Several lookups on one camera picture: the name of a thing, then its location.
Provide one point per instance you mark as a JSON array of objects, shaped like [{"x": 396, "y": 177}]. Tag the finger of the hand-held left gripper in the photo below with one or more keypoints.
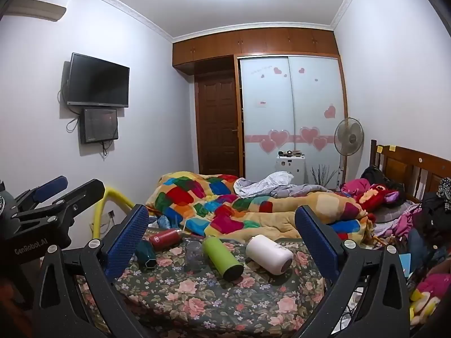
[
  {"x": 84, "y": 192},
  {"x": 51, "y": 187}
]

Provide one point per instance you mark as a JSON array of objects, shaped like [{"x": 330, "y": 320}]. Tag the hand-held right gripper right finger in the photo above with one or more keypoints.
[{"x": 317, "y": 246}]

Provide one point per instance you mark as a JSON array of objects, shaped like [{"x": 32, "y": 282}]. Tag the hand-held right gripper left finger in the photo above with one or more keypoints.
[{"x": 127, "y": 241}]

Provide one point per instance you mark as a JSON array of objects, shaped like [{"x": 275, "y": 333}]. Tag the white cup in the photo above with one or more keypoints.
[{"x": 264, "y": 251}]

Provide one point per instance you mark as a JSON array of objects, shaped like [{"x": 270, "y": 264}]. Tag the green thermos cup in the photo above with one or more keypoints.
[{"x": 218, "y": 253}]

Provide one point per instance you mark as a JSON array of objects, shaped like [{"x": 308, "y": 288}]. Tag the dark green cup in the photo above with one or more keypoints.
[{"x": 145, "y": 253}]

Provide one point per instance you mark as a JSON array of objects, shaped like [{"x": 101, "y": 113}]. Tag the red thermos cup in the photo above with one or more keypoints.
[{"x": 164, "y": 239}]

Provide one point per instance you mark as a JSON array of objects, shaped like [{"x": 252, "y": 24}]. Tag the clear glass cup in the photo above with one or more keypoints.
[{"x": 193, "y": 255}]

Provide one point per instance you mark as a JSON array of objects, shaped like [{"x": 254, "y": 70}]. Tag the yellow bent tube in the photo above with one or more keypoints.
[{"x": 100, "y": 204}]

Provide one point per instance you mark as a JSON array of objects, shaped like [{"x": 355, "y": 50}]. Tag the dried grass bunch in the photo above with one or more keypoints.
[{"x": 323, "y": 176}]

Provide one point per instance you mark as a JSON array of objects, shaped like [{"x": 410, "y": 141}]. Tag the pink clothing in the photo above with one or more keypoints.
[{"x": 354, "y": 186}]

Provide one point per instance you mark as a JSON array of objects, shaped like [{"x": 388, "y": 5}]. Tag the small white cabinet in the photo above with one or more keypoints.
[{"x": 289, "y": 170}]

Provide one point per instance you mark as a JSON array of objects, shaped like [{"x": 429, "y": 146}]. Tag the red plush toy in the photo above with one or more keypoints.
[{"x": 380, "y": 195}]

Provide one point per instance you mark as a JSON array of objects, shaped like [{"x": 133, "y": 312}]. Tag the grey crumpled cloth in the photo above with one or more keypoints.
[{"x": 264, "y": 183}]

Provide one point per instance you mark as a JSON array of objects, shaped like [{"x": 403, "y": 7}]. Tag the black bag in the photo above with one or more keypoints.
[{"x": 373, "y": 176}]

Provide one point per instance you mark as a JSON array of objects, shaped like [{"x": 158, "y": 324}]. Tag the colourful patchwork quilt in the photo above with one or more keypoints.
[{"x": 211, "y": 200}]

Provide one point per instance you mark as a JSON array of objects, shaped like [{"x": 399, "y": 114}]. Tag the blue jeans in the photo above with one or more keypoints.
[{"x": 419, "y": 250}]

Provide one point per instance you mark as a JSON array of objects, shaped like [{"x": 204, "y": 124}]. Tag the floral bed sheet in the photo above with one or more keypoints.
[{"x": 211, "y": 306}]

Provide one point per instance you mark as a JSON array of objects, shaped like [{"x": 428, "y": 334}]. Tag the standing fan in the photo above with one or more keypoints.
[{"x": 348, "y": 135}]

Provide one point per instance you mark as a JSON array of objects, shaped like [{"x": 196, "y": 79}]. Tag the yellow and pink plush toy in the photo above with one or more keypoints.
[{"x": 428, "y": 294}]

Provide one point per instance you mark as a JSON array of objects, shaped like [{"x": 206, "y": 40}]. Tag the wooden bed headboard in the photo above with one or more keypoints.
[{"x": 405, "y": 162}]

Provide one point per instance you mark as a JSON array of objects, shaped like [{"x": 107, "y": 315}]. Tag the black clothing pile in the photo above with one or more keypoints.
[{"x": 437, "y": 207}]

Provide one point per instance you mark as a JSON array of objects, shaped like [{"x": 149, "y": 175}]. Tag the brown wooden door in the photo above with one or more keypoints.
[{"x": 218, "y": 130}]

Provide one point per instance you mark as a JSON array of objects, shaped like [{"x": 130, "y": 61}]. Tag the wooden wardrobe with frosted doors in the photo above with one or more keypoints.
[{"x": 292, "y": 95}]

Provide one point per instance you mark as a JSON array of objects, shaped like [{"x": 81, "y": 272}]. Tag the white air conditioner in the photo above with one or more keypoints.
[{"x": 35, "y": 11}]

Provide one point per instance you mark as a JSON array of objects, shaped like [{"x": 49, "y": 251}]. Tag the small black wall monitor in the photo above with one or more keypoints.
[{"x": 98, "y": 125}]

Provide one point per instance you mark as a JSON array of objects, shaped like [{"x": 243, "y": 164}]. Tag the black wall television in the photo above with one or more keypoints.
[{"x": 97, "y": 81}]

